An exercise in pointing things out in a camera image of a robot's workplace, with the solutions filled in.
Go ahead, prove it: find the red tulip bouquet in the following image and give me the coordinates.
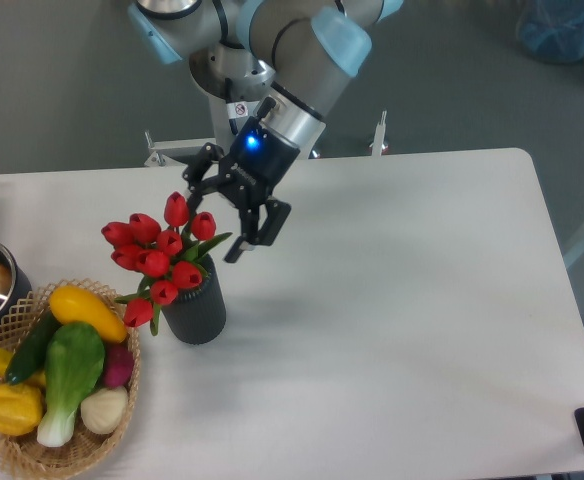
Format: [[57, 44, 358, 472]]
[[101, 192, 230, 336]]

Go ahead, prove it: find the yellow bell pepper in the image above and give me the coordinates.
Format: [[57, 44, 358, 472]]
[[0, 383, 43, 436]]

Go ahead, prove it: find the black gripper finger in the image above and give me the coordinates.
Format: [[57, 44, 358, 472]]
[[182, 143, 225, 217], [224, 197, 291, 263]]

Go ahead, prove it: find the dark green cucumber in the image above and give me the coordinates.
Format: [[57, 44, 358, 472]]
[[4, 310, 61, 385]]

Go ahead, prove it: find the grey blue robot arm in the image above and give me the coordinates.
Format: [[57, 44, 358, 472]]
[[128, 1, 400, 263]]

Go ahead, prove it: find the green bok choy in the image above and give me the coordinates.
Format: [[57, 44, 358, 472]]
[[37, 322, 105, 448]]

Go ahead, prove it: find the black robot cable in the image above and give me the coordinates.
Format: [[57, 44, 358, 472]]
[[224, 77, 246, 139]]

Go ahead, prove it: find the purple red radish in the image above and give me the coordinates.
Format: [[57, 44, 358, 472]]
[[102, 345, 134, 388]]

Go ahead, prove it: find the woven wicker basket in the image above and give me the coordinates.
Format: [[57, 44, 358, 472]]
[[0, 279, 141, 479]]

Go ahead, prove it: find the blue plastic bag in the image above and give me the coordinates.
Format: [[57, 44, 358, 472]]
[[515, 1, 584, 64]]

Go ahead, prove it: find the yellow squash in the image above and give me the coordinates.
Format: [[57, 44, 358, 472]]
[[48, 285, 128, 344]]

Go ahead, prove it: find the dark grey ribbed vase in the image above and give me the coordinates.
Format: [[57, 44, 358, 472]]
[[162, 255, 226, 345]]

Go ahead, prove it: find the white garlic bulb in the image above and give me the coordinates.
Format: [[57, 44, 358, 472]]
[[80, 387, 128, 435]]

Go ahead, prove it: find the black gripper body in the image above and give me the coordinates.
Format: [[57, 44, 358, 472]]
[[218, 117, 300, 210]]

